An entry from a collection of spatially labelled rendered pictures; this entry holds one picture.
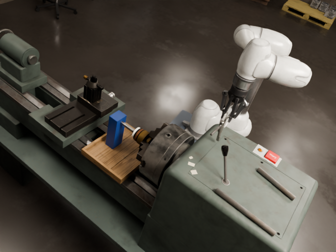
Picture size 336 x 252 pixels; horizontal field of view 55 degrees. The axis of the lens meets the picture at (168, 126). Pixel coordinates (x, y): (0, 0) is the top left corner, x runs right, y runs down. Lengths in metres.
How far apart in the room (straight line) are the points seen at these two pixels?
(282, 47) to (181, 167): 0.89
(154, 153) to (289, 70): 0.70
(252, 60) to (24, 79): 1.51
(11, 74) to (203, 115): 1.28
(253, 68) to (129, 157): 0.92
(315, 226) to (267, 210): 1.94
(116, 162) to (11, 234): 1.09
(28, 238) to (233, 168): 1.64
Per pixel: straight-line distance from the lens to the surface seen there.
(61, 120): 1.95
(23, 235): 2.64
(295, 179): 1.65
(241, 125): 2.15
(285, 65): 1.36
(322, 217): 3.49
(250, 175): 1.54
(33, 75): 2.34
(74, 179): 2.21
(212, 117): 2.13
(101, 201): 2.12
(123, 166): 1.85
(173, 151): 1.53
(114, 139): 1.87
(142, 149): 1.65
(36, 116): 2.04
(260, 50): 1.31
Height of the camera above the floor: 2.30
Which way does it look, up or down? 41 degrees down
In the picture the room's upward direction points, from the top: 17 degrees clockwise
